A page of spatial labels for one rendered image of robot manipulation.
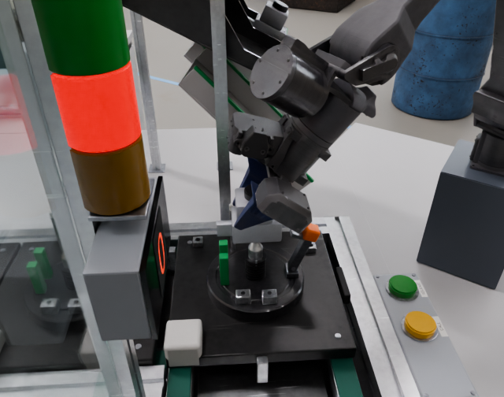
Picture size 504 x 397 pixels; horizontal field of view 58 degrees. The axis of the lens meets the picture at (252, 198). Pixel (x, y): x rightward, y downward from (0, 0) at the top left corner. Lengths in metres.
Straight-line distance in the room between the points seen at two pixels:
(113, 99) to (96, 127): 0.02
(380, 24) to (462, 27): 2.98
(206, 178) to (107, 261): 0.81
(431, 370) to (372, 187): 0.57
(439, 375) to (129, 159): 0.47
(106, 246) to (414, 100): 3.42
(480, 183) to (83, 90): 0.65
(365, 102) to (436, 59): 3.02
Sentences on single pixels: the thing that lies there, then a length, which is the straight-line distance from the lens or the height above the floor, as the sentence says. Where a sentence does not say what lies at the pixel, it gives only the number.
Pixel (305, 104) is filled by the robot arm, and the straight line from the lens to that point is 0.47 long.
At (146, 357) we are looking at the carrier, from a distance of 0.61.
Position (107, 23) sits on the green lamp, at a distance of 0.28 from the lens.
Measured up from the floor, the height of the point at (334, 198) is 0.86.
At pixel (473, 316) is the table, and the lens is 0.87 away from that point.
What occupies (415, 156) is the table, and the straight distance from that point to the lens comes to 1.28.
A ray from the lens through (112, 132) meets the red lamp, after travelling 0.30.
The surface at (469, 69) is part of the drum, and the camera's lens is 3.63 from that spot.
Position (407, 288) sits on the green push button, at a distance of 0.71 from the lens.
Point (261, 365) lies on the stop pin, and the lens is 0.60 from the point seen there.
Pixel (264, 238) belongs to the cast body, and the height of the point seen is 1.07.
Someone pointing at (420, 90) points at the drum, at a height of 0.21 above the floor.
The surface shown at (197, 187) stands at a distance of 1.09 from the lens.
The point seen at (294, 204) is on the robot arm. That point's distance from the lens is 0.48.
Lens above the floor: 1.45
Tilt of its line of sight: 35 degrees down
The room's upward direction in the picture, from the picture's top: straight up
